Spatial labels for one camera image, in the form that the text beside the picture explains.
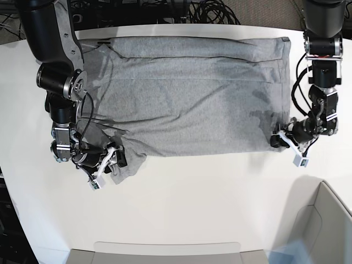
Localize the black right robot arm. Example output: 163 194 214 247
15 1 127 172

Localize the grey tray bottom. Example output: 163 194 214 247
66 241 269 263

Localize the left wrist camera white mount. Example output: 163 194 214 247
276 124 310 167

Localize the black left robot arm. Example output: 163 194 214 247
270 1 347 148

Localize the black cable bundle background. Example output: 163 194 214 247
0 0 306 34

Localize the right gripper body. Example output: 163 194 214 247
71 147 108 171

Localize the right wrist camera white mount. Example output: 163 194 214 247
89 145 123 190

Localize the grey bin right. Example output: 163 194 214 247
291 181 351 263

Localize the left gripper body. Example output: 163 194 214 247
288 117 319 145

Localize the grey T-shirt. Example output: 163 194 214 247
78 36 291 184

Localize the blue blurred object bottom right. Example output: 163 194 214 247
266 239 314 264

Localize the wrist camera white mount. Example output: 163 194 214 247
276 124 310 167
89 145 123 190

